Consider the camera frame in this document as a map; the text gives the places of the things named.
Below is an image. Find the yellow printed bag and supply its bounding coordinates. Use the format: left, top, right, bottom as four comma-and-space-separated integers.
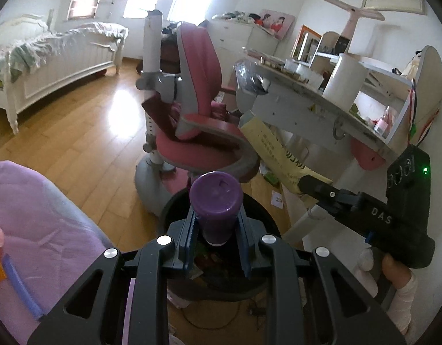
239, 117, 334, 196

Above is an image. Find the person's right hand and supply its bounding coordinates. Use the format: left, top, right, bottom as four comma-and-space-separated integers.
382, 253, 413, 290

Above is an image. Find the purple bottle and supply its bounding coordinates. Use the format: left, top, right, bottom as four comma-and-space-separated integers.
189, 172, 244, 247

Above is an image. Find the clear plastic bag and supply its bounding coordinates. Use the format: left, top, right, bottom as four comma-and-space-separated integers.
235, 60, 272, 92

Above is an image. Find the orange framed board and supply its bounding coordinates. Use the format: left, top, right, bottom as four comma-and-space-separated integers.
291, 24, 322, 60

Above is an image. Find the white dresser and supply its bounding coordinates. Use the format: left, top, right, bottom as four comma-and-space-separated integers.
208, 18, 279, 56

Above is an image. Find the clutter pile on dresser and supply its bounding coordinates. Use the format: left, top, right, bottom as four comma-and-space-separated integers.
212, 11, 265, 24

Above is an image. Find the purple tablecloth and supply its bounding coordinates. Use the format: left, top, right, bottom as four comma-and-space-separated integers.
0, 160, 167, 345

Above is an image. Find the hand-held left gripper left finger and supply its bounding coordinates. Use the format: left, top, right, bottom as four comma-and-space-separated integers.
27, 208, 198, 345

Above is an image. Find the black floor cable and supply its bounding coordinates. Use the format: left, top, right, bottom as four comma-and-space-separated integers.
178, 295, 265, 331

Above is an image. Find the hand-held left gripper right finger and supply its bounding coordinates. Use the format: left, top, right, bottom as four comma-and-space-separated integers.
235, 212, 408, 345

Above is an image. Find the pink desk lamp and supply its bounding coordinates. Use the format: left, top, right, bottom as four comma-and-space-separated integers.
322, 0, 386, 45

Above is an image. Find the cream plush toy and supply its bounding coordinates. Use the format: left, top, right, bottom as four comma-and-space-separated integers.
401, 52, 423, 76

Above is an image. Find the pink figure poster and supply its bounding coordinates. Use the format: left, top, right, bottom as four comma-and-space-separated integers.
257, 8, 296, 40

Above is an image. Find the grey study desk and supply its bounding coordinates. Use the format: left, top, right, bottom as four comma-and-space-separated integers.
235, 30, 442, 241

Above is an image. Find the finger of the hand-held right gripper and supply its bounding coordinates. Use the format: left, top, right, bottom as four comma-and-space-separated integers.
297, 174, 351, 216

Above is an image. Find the white paper roll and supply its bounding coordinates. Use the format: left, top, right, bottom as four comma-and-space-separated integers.
323, 53, 369, 110

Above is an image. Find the white bed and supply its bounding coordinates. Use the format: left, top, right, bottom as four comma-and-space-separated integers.
0, 14, 130, 135

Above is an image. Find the black trash bin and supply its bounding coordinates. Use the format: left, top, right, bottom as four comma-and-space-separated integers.
160, 189, 281, 302

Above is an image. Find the blue tube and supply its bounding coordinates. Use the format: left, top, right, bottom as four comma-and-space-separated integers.
3, 254, 43, 320

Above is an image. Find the pink and grey chair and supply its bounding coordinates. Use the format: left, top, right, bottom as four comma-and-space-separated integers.
135, 9, 261, 220

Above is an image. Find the green floor packet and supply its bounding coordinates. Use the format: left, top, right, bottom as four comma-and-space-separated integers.
260, 165, 282, 187

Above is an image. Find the striped medal ribbon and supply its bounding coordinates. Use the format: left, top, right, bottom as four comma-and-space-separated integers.
410, 79, 441, 141

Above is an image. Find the small pink bottle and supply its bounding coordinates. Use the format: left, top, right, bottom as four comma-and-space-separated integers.
374, 106, 392, 133

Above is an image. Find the floral quilt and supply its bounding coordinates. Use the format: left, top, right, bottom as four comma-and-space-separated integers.
0, 22, 130, 80

